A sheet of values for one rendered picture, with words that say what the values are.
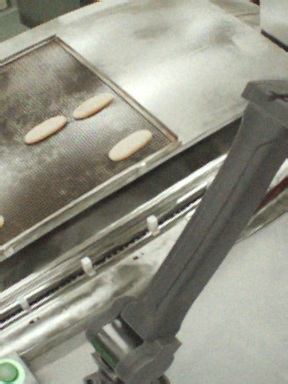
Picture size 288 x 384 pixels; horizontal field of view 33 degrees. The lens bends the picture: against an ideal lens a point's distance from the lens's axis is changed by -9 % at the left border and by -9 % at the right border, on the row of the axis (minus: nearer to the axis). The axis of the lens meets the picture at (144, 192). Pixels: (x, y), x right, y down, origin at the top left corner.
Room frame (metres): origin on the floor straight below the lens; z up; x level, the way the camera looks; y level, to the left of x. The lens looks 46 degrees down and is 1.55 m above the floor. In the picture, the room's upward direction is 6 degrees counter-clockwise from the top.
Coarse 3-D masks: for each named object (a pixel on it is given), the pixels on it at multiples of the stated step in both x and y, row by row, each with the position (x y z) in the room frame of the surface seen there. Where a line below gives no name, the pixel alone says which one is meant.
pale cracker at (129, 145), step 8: (128, 136) 0.78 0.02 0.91; (136, 136) 0.77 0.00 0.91; (144, 136) 0.77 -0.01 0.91; (120, 144) 0.76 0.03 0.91; (128, 144) 0.75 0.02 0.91; (136, 144) 0.75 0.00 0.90; (144, 144) 0.76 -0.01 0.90; (112, 152) 0.74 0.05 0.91; (120, 152) 0.74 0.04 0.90; (128, 152) 0.74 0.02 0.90
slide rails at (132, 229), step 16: (208, 176) 0.70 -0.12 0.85; (192, 192) 0.67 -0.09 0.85; (160, 208) 0.64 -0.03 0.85; (192, 208) 0.63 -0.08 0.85; (144, 224) 0.60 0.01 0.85; (112, 240) 0.57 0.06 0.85; (144, 240) 0.57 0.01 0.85; (80, 256) 0.54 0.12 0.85; (96, 256) 0.54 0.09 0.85; (112, 256) 0.54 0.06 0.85; (64, 272) 0.51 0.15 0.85; (96, 272) 0.51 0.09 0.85; (32, 288) 0.48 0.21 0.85; (64, 288) 0.48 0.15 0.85; (16, 304) 0.44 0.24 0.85; (16, 320) 0.41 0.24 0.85
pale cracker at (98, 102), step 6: (96, 96) 0.90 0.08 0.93; (102, 96) 0.89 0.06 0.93; (108, 96) 0.90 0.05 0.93; (84, 102) 0.88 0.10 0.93; (90, 102) 0.88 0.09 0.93; (96, 102) 0.88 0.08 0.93; (102, 102) 0.88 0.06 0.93; (108, 102) 0.88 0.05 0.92; (78, 108) 0.86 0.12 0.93; (84, 108) 0.86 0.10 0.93; (90, 108) 0.86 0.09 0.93; (96, 108) 0.86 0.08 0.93; (78, 114) 0.85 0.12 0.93; (84, 114) 0.85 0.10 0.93; (90, 114) 0.85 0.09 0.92
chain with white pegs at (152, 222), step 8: (208, 184) 0.67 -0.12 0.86; (184, 208) 0.64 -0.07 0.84; (152, 216) 0.60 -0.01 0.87; (168, 216) 0.62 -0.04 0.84; (152, 224) 0.59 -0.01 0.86; (160, 224) 0.61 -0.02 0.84; (144, 232) 0.59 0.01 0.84; (136, 240) 0.58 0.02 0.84; (120, 248) 0.56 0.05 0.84; (104, 256) 0.55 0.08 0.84; (88, 264) 0.51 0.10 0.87; (96, 264) 0.53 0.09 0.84; (80, 272) 0.52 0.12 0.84; (72, 280) 0.50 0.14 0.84; (56, 288) 0.49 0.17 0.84; (40, 296) 0.47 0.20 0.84; (48, 296) 0.47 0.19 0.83; (24, 304) 0.44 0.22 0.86; (32, 304) 0.45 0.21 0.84; (16, 312) 0.43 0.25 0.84; (0, 320) 0.41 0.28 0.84
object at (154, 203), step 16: (192, 176) 0.70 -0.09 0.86; (176, 192) 0.67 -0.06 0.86; (144, 208) 0.63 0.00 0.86; (112, 224) 0.60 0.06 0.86; (128, 224) 0.61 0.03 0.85; (96, 240) 0.57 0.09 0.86; (64, 256) 0.54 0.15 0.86; (48, 272) 0.51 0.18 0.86; (16, 288) 0.47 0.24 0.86; (0, 304) 0.45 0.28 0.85
